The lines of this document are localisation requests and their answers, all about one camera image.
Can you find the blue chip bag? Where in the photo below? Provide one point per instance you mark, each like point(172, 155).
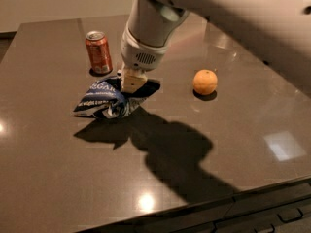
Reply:
point(104, 99)

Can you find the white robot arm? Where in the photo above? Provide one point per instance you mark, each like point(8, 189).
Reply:
point(277, 32)

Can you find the red coke can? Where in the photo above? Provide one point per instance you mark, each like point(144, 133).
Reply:
point(99, 54)

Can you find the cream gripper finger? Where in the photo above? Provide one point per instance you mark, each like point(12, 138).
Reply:
point(132, 79)

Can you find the orange fruit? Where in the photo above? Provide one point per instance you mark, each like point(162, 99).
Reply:
point(205, 82)

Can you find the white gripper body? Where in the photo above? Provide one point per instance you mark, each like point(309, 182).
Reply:
point(140, 56)

